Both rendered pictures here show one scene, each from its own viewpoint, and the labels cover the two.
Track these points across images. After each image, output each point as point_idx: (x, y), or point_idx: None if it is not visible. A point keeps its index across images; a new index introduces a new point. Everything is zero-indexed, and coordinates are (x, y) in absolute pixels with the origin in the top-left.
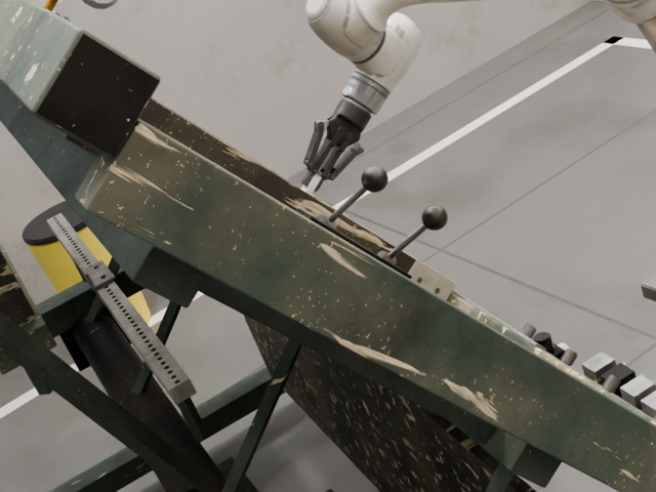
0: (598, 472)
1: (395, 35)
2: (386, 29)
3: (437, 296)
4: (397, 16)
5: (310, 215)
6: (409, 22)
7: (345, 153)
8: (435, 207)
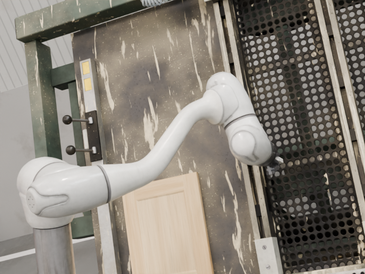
0: None
1: (228, 136)
2: (227, 128)
3: (38, 147)
4: (235, 130)
5: (92, 114)
6: (230, 139)
7: (274, 167)
8: (67, 147)
